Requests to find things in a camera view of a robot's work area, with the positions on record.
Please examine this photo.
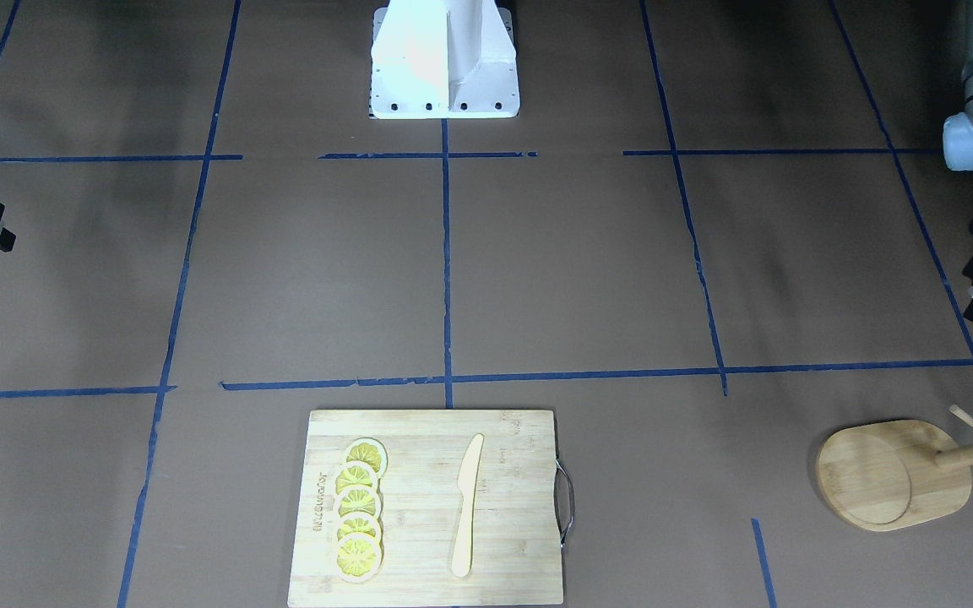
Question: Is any lemon slice two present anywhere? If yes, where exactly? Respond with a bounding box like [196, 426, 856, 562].
[334, 459, 379, 494]

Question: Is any lemon slice one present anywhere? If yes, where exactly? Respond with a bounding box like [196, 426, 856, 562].
[344, 437, 389, 477]

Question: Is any yellow plastic knife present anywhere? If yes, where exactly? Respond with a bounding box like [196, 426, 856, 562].
[449, 432, 484, 578]

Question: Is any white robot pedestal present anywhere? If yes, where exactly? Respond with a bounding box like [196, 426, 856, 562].
[368, 1, 521, 120]

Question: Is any lemon slice four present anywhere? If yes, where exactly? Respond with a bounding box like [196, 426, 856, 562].
[336, 511, 383, 544]

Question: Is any bamboo cutting board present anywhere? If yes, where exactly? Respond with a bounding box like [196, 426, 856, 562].
[287, 409, 565, 607]

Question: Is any lemon slice three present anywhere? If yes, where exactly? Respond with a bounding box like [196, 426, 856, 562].
[334, 485, 383, 518]

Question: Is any wooden cup rack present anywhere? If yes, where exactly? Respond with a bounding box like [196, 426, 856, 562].
[814, 404, 973, 532]

